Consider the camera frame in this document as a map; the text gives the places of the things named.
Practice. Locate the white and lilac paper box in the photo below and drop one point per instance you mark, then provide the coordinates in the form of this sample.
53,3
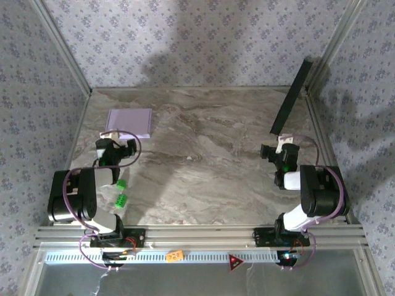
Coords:
129,121

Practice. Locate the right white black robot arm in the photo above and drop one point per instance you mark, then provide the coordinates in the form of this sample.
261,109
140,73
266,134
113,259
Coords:
321,191

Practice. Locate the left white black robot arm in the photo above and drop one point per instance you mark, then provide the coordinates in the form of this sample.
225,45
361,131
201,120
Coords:
74,191

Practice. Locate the small green toy brick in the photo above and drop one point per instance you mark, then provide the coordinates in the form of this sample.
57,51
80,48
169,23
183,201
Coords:
121,183

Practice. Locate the long green toy brick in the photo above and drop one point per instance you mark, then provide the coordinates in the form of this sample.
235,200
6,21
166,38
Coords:
121,200

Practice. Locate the long black bar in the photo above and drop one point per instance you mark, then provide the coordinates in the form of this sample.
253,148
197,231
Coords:
291,95

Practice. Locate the black controller board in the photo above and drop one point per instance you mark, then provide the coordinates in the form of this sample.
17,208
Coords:
287,256

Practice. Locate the red triangle sticker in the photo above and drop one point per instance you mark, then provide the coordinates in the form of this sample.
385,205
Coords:
235,262

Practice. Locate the orange label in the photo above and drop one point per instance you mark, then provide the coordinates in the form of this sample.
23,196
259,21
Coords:
174,256

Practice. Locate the grey metal panel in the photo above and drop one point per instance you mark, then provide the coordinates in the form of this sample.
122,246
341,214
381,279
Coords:
197,283

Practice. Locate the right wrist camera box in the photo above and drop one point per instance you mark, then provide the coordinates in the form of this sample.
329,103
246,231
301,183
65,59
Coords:
282,143

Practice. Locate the aluminium table edge rail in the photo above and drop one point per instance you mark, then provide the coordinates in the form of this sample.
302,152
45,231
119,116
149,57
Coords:
321,129
71,154

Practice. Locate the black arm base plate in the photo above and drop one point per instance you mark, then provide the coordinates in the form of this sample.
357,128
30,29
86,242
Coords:
262,237
139,239

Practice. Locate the wide aluminium base rail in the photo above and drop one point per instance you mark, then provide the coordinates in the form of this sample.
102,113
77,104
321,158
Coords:
197,235

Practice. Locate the aluminium frame post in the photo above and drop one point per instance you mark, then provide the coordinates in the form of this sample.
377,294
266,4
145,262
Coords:
334,46
62,46

